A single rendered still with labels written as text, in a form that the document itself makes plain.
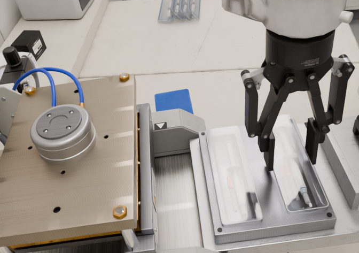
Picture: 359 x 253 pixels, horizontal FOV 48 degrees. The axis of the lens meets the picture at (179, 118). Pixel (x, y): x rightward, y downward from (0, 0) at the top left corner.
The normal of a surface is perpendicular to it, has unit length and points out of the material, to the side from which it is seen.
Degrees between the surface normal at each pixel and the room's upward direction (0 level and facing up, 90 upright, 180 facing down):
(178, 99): 0
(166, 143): 90
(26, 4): 90
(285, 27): 92
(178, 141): 90
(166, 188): 0
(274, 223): 0
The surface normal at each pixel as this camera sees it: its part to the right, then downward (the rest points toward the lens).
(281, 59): -0.64, 0.58
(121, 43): -0.12, -0.72
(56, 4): -0.17, 0.69
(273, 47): -0.87, 0.41
